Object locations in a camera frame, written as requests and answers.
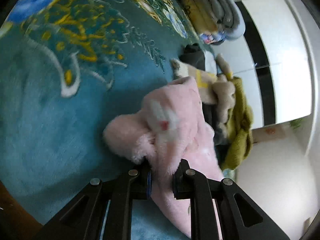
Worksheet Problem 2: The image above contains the beige fleece garment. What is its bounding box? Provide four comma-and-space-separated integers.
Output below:
170, 59, 235, 136

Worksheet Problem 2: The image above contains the orange wooden bed frame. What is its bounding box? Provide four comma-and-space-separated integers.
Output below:
1, 183, 43, 239

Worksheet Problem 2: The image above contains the green potted plant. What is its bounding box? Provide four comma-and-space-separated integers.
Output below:
289, 118, 304, 130

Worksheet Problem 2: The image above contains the yellow folded blanket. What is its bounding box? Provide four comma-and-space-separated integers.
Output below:
181, 0, 219, 35

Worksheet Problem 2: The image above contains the pink fleece garment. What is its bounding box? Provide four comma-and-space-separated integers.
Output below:
103, 76, 224, 237

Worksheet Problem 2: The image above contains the dark grey garment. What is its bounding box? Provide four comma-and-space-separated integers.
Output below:
179, 43, 217, 74

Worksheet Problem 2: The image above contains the white black sliding wardrobe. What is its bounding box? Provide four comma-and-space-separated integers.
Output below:
214, 0, 313, 129

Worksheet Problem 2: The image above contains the green floral bed blanket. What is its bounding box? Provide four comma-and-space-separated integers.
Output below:
1, 0, 200, 226

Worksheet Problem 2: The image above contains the olive green knitted sweater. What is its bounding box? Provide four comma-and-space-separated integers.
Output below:
220, 76, 253, 170

